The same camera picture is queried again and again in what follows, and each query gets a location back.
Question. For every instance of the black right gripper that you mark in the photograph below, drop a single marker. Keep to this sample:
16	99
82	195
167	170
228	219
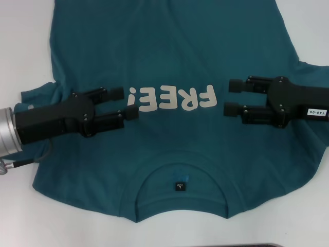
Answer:
295	103

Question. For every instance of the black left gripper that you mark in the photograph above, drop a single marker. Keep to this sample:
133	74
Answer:
56	121

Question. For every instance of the teal T-shirt with FREE print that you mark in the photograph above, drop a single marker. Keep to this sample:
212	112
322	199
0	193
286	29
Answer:
164	51

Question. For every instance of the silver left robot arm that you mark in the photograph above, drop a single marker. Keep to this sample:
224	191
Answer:
7	131

